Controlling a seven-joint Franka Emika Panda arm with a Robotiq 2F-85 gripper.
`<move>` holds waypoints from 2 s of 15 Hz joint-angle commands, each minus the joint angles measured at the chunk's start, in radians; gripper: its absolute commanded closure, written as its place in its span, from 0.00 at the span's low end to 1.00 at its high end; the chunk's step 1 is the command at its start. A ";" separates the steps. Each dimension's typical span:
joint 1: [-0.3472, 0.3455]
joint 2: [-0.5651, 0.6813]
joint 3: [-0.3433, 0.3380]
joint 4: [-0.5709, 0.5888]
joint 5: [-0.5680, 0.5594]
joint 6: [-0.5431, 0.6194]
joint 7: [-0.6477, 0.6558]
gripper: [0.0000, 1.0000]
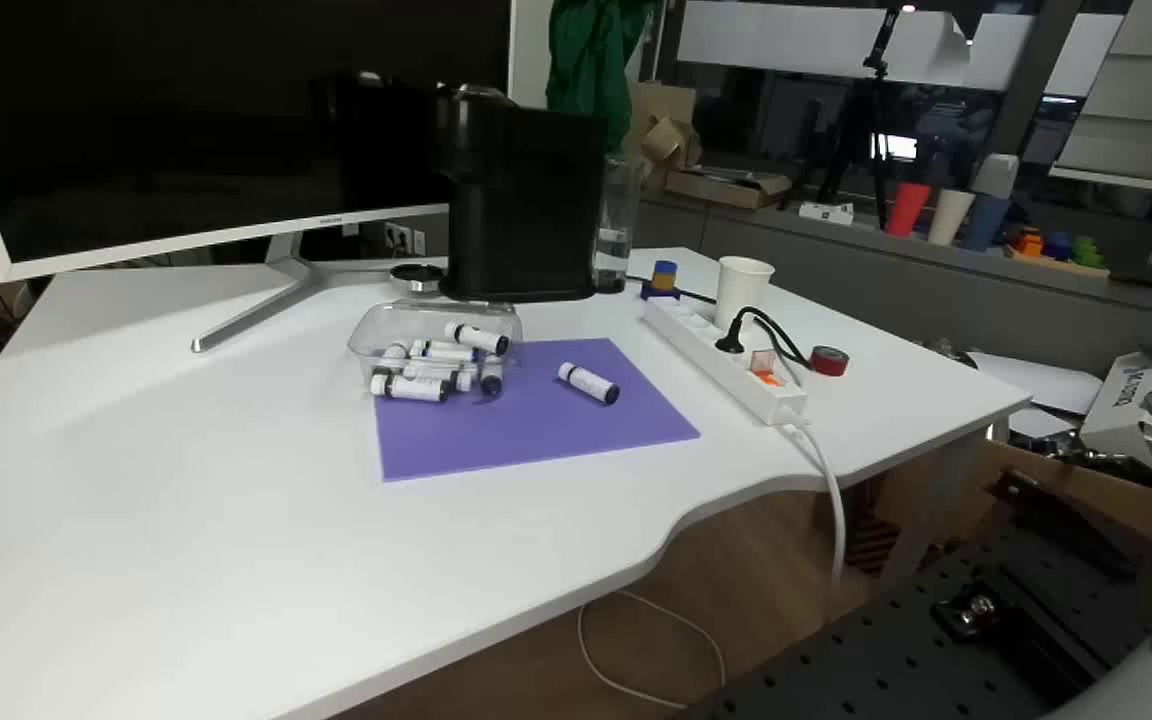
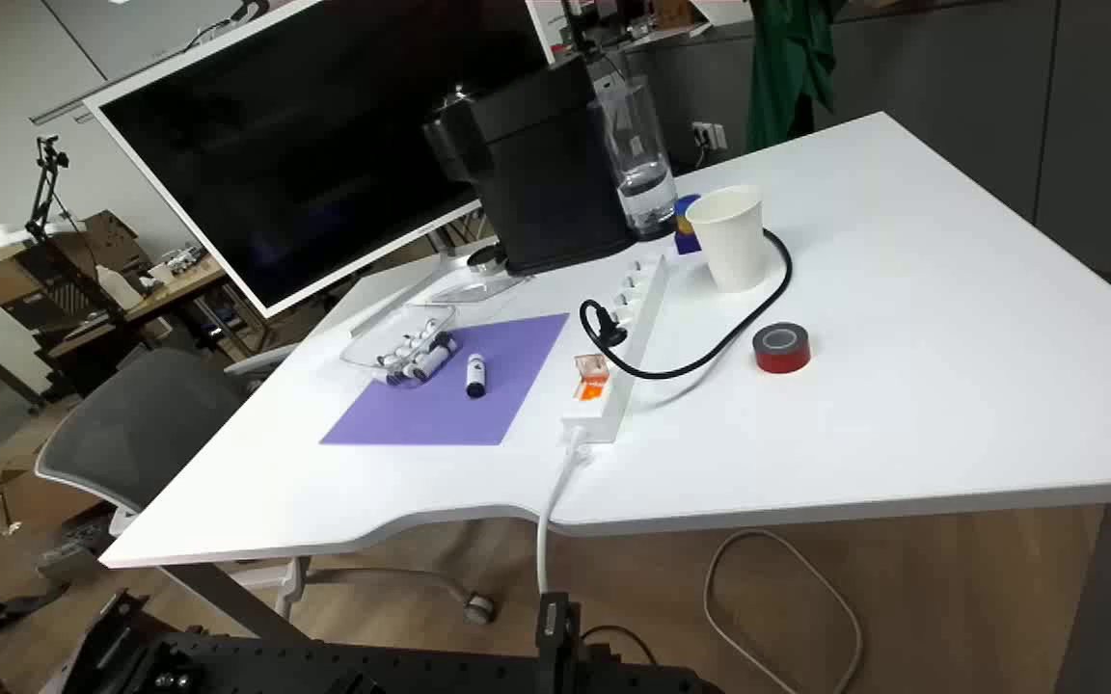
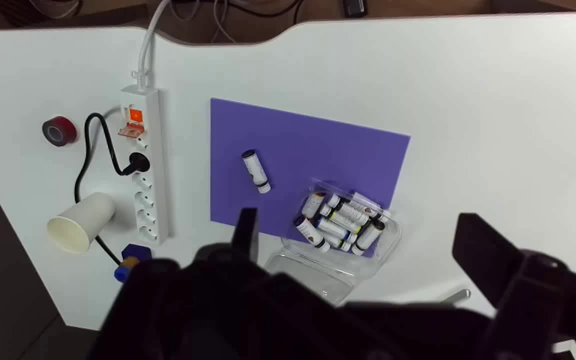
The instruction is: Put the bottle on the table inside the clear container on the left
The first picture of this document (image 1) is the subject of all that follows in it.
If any white bottle with black cap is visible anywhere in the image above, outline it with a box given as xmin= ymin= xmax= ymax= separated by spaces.
xmin=363 ymin=368 xmax=456 ymax=408
xmin=552 ymin=354 xmax=625 ymax=408
xmin=446 ymin=319 xmax=515 ymax=361
xmin=406 ymin=334 xmax=480 ymax=368
xmin=473 ymin=354 xmax=510 ymax=403

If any white power cable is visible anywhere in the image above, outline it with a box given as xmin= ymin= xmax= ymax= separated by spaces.
xmin=774 ymin=403 xmax=858 ymax=582

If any blue cup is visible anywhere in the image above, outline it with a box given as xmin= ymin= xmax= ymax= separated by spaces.
xmin=956 ymin=189 xmax=1016 ymax=255

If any purple mat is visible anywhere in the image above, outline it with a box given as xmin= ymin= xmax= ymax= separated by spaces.
xmin=374 ymin=334 xmax=706 ymax=485

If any thin white cable loop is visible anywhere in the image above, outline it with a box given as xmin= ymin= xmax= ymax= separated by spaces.
xmin=574 ymin=582 xmax=734 ymax=715

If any red and black round object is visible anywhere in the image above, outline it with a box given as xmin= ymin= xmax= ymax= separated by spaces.
xmin=803 ymin=339 xmax=858 ymax=380

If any white power strip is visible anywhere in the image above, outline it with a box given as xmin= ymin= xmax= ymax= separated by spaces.
xmin=635 ymin=304 xmax=816 ymax=431

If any black camera tripod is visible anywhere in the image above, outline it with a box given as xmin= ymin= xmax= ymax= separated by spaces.
xmin=816 ymin=0 xmax=930 ymax=209

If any black plug with cable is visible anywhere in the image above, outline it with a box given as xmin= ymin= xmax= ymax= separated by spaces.
xmin=712 ymin=304 xmax=819 ymax=371

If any clear plastic container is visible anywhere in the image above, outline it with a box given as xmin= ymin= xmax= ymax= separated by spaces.
xmin=345 ymin=291 xmax=528 ymax=403

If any green cloth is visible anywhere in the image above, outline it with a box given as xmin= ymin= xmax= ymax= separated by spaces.
xmin=544 ymin=0 xmax=664 ymax=160

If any small orange toy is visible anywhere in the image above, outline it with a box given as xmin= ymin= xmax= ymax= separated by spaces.
xmin=1007 ymin=223 xmax=1052 ymax=263

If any silver monitor stand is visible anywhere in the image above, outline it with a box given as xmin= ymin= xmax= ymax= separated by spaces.
xmin=189 ymin=237 xmax=328 ymax=361

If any black coffee machine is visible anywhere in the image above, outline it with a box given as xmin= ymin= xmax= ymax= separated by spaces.
xmin=431 ymin=84 xmax=611 ymax=304

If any red cup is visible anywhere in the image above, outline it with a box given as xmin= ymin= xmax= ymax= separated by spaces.
xmin=880 ymin=179 xmax=936 ymax=242

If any small green toy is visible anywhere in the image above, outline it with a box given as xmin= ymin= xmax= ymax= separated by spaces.
xmin=1067 ymin=230 xmax=1113 ymax=272

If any clear water tank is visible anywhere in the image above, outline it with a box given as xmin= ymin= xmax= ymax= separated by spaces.
xmin=595 ymin=154 xmax=642 ymax=291

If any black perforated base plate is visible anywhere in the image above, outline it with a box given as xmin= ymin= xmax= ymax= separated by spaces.
xmin=692 ymin=529 xmax=1152 ymax=720

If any white framed computer monitor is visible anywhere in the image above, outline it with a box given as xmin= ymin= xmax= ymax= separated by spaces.
xmin=0 ymin=0 xmax=515 ymax=287

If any white paper cup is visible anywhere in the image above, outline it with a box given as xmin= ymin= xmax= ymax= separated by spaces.
xmin=712 ymin=253 xmax=781 ymax=331

